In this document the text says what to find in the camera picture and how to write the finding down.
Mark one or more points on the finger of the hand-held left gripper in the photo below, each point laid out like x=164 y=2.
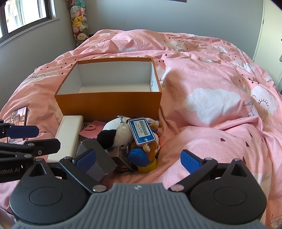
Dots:
x=22 y=131
x=44 y=146

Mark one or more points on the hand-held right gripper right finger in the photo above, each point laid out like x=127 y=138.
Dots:
x=189 y=159

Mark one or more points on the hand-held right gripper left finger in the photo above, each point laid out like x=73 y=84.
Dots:
x=84 y=158

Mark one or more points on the grey box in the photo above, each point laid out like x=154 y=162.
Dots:
x=103 y=163

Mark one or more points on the long white box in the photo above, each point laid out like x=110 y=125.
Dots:
x=68 y=132

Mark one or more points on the pink wallet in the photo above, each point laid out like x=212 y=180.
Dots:
x=92 y=131

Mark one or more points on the brown box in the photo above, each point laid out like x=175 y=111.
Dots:
x=121 y=160

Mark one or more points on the white black plush dog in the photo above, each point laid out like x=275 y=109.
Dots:
x=120 y=136

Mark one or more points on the orange plush toy blue hat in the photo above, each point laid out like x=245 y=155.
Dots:
x=137 y=157

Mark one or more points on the blue white hang tag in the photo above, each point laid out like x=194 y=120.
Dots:
x=142 y=132

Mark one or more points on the orange cardboard box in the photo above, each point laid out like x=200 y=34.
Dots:
x=105 y=105

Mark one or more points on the smartphone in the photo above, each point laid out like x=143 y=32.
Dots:
x=19 y=116

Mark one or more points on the pink printed blanket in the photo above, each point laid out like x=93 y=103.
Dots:
x=198 y=66

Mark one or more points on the window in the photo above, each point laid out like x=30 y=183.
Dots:
x=22 y=11

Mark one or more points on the clear tube of plush toys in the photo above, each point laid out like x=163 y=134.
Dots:
x=79 y=19

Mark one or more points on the white wardrobe door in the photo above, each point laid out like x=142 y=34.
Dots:
x=271 y=33

